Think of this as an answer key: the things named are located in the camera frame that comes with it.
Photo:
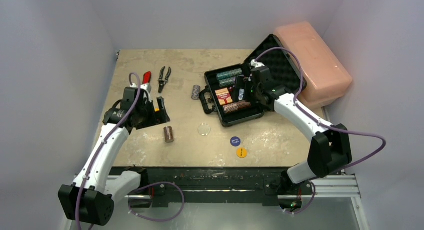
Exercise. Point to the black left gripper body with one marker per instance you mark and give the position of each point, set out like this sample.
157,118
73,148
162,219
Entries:
146,111

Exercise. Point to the brown poker chip stack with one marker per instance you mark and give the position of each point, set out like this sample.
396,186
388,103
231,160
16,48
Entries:
168,134

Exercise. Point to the blue small blind button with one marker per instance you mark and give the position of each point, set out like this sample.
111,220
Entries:
235,141

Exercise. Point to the clear round dealer button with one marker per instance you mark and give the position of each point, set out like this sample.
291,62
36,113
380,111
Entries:
204,129

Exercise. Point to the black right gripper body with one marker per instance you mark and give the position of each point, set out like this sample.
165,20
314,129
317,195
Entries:
247,88

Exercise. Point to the pink translucent plastic box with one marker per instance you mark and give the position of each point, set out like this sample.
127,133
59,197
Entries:
326,78

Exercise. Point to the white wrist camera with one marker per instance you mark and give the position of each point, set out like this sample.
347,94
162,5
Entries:
255,64
146,91

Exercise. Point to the black foam-lined poker case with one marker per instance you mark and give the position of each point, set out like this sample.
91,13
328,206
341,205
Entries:
283,69

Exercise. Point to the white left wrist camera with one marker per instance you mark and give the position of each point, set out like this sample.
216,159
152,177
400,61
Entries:
146,91

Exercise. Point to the yellow big blind button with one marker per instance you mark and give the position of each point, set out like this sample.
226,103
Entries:
241,152

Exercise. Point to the purple poker chip row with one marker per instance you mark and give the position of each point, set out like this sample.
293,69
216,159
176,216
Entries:
227,82

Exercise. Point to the orange poker chip row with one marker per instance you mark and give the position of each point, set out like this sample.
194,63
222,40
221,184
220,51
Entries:
236,106

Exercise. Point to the green poker chip row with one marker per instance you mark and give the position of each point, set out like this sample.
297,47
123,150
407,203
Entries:
229,74

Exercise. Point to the blue playing card deck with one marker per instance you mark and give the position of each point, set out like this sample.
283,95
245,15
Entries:
241,94

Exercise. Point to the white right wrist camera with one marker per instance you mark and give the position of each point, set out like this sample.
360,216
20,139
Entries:
255,64

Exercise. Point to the black grey pliers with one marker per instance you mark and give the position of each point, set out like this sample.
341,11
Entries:
163,78

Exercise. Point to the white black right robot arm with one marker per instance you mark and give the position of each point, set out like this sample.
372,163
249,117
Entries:
330,148

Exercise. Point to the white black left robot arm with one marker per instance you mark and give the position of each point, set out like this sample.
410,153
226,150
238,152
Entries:
91,197

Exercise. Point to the black metal base frame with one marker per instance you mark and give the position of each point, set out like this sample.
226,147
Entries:
232,185

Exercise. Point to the red playing card deck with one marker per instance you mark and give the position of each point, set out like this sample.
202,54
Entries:
223,96

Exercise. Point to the blue grey poker chip stack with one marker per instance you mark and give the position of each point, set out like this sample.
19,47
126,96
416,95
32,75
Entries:
195,94

